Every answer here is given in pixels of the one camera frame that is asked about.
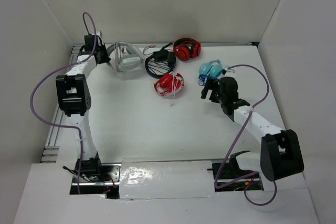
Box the white taped cover plate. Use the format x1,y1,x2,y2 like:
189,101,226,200
119,161,215,200

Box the black headset with cable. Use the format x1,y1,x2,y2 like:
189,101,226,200
142,42,176,79

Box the red black headphones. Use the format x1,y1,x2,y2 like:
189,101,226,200
173,38,201,61

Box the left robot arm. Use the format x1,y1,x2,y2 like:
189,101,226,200
56,31,110,182

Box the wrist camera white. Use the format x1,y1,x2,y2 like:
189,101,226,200
222,68,235,76
96,30,103,45

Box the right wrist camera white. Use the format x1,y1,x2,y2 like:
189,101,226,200
222,68,235,76

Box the teal headphones blue cable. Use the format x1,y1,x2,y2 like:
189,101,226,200
197,59,230,88

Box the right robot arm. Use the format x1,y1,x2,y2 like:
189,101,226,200
201,77,305,182

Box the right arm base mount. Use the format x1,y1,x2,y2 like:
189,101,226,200
207,151,263,192

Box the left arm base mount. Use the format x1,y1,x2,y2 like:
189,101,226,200
62,163,121,199

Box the aluminium frame rail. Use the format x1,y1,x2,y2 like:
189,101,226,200
40,41,259,163

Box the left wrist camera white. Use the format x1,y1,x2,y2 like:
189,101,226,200
96,30,103,45

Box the white grey headphones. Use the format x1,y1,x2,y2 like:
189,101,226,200
107,41,145,72

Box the red white headphones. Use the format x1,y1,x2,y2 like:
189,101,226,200
153,71,185,106

